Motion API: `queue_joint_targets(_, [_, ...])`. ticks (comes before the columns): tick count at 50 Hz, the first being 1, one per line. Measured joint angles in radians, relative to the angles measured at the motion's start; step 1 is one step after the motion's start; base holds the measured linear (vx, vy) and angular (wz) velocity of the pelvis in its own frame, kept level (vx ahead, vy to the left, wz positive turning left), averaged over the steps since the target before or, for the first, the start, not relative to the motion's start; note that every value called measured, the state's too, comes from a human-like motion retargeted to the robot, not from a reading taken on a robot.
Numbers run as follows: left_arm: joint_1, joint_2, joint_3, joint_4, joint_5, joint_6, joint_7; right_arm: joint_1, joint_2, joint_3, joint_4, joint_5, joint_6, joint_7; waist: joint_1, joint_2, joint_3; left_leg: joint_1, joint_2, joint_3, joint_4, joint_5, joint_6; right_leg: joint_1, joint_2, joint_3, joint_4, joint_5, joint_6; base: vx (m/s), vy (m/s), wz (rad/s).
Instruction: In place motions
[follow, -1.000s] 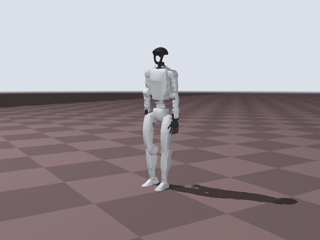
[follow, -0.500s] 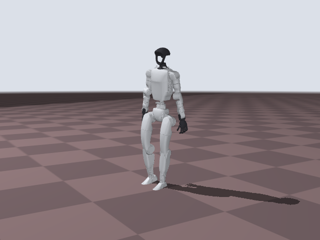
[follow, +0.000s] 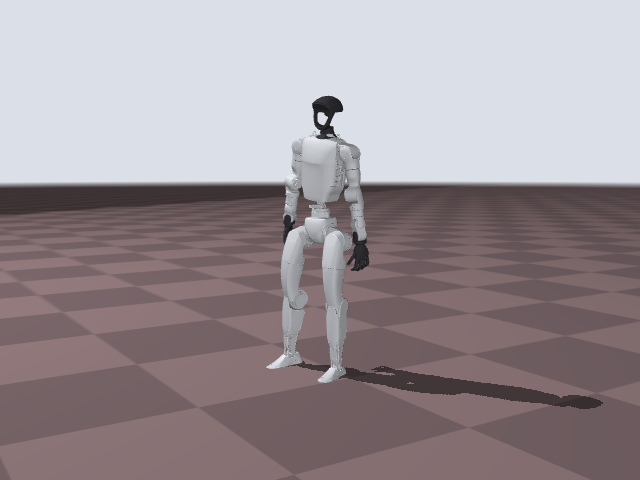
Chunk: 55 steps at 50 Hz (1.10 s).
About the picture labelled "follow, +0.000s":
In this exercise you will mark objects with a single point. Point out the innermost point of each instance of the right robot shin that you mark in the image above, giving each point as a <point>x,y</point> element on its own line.
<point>291,323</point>

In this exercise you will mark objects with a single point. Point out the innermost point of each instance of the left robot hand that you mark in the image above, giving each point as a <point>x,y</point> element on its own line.
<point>360,253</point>

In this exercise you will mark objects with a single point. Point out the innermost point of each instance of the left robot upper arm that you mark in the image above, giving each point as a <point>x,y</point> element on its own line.
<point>350,155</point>

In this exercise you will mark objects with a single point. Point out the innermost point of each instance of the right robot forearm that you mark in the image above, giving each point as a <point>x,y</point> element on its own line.
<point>291,203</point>

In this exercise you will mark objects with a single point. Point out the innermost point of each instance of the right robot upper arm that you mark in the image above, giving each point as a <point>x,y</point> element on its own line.
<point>293,181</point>

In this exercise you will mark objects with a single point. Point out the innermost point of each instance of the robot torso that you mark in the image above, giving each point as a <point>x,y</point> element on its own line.
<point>323,179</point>

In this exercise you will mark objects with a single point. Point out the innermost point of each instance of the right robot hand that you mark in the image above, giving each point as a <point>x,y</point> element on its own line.
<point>288,226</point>

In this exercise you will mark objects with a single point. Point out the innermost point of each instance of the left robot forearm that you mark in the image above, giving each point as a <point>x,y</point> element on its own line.
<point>357,216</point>

